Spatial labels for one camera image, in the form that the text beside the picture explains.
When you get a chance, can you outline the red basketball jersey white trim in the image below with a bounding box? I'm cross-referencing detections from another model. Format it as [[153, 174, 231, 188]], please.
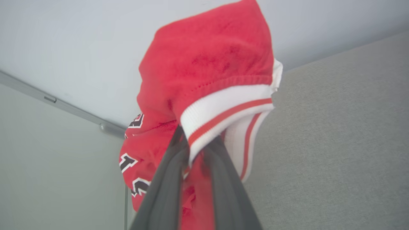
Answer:
[[119, 0, 283, 230]]

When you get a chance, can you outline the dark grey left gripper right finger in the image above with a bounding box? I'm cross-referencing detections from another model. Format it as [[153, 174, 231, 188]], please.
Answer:
[[204, 135, 263, 230]]

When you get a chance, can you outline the grey fabric sofa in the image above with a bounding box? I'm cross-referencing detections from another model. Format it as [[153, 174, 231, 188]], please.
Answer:
[[243, 30, 409, 230]]

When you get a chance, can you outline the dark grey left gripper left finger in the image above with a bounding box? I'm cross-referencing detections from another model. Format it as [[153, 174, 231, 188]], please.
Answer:
[[129, 126, 190, 230]]

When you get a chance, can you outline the grey wall trim strip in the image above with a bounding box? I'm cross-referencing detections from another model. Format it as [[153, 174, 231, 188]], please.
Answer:
[[0, 70, 127, 139]]

